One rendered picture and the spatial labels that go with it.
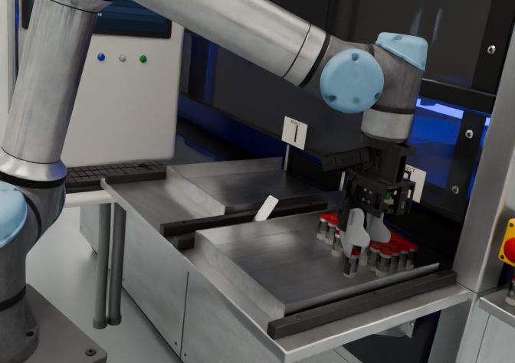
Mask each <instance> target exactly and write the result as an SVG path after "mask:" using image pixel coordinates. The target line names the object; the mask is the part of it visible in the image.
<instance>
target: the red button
mask: <svg viewBox="0 0 515 363"><path fill-rule="evenodd" d="M504 255H505V257H506V258H507V259H508V260H509V261H510V262H512V263H515V237H513V238H510V239H508V240H507V241H506V242H505V244H504Z"/></svg>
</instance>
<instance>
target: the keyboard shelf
mask: <svg viewBox="0 0 515 363"><path fill-rule="evenodd" d="M112 202H116V201H115V200H114V199H113V198H112V197H111V196H110V195H109V194H108V193H107V192H106V191H105V190H99V191H85V192H78V193H70V194H66V199H65V203H64V207H63V208H72V207H79V206H86V205H93V204H106V203H112Z"/></svg>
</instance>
